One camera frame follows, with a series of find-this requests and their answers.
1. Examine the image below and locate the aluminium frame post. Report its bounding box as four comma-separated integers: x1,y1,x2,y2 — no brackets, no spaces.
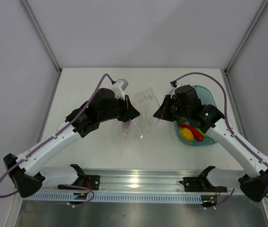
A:
19,0,62,74
223,0,268,74

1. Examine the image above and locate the yellow lemon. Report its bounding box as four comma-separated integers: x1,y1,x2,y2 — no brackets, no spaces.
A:
179,128,195,142

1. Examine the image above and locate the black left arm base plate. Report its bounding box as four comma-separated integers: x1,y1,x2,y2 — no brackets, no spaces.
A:
72,175,100,191

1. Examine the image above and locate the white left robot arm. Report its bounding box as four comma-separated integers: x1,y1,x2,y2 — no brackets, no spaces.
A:
3,88,140,198

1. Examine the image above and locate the light green gourd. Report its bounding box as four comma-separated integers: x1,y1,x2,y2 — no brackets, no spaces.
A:
195,128,209,138

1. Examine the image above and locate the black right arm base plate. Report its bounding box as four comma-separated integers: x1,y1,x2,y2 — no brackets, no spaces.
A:
179,177,227,192

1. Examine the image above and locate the aluminium mounting rail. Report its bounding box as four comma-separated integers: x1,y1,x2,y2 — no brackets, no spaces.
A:
14,169,253,191

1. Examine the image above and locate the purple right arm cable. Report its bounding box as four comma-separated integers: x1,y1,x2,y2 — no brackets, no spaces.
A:
170,72,268,201

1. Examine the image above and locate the left aluminium frame post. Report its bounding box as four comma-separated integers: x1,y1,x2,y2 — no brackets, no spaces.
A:
19,0,62,74

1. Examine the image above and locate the slotted cable duct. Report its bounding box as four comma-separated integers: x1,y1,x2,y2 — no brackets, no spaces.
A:
24,192,203,204

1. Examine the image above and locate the right aluminium frame post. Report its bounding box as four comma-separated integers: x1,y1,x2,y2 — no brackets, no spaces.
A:
223,0,268,74

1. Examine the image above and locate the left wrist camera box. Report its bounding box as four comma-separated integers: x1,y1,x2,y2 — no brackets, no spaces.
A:
111,79,128,91

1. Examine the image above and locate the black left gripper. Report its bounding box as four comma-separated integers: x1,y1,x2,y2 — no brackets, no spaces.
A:
99,95,140,122

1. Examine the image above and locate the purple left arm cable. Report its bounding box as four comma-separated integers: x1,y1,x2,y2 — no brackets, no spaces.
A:
0,73,116,198

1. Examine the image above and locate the red chili pepper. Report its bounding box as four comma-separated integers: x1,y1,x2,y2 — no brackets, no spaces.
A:
178,124,204,141

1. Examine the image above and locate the purple white eggplant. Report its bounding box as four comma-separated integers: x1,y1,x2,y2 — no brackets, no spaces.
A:
122,121,131,139

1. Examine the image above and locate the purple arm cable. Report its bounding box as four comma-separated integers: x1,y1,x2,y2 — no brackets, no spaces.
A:
0,73,116,198
170,72,268,201

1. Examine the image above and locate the teal plastic tray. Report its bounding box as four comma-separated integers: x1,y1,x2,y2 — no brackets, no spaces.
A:
173,85,217,147

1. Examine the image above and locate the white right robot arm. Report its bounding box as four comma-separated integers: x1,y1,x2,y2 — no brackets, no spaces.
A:
153,85,268,202

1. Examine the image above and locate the clear zip top bag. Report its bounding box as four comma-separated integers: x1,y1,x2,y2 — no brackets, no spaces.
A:
112,87,160,140

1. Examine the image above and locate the green bell pepper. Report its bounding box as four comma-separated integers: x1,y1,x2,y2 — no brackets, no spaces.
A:
177,118,188,124

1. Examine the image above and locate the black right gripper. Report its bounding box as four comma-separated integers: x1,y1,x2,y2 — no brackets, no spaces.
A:
153,95,190,122

